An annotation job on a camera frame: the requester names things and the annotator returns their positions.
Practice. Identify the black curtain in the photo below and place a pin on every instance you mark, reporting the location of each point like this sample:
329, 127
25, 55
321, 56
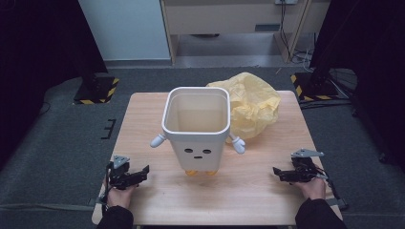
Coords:
35, 57
375, 63

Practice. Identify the person's left hand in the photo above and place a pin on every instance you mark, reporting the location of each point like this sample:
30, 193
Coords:
119, 197

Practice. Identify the yellow plastic bag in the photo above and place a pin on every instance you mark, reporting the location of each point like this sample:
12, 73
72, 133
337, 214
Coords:
254, 105

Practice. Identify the grey tape piece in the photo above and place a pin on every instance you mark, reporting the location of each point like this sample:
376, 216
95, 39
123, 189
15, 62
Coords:
340, 203

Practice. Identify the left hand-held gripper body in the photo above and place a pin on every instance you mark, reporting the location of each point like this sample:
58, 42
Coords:
117, 176

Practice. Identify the white trash bin with face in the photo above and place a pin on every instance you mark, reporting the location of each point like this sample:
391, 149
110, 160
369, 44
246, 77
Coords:
197, 152

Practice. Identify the black stand base striped edge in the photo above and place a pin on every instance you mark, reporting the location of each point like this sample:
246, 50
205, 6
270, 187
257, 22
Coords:
95, 90
313, 90

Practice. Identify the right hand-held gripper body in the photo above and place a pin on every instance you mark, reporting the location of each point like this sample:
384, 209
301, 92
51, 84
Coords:
305, 170

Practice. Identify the long grey floor strip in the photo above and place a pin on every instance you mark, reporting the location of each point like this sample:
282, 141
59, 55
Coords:
44, 207

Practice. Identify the white partition panel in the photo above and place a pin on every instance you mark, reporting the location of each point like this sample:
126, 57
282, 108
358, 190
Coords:
124, 28

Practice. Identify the person's right hand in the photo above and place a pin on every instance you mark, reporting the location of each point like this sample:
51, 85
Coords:
313, 189

